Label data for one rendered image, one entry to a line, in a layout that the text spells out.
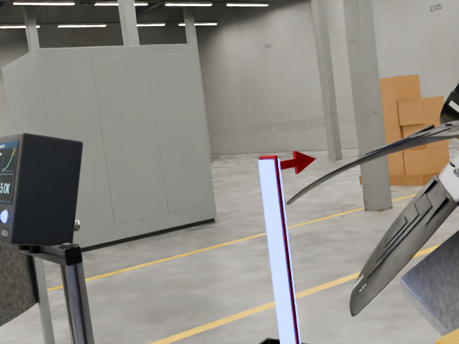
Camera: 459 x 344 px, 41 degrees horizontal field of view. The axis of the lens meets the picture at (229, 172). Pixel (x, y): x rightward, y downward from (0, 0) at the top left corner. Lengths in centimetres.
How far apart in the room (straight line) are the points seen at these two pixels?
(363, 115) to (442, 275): 639
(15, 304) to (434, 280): 210
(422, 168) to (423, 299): 837
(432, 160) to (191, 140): 361
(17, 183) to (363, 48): 628
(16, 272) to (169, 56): 515
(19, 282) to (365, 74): 520
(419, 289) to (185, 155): 676
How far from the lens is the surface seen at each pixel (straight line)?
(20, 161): 108
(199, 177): 758
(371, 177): 720
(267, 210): 61
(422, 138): 63
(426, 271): 81
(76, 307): 108
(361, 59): 714
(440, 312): 80
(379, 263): 99
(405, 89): 945
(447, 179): 98
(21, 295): 273
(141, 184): 720
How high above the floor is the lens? 123
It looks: 5 degrees down
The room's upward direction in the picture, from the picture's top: 7 degrees counter-clockwise
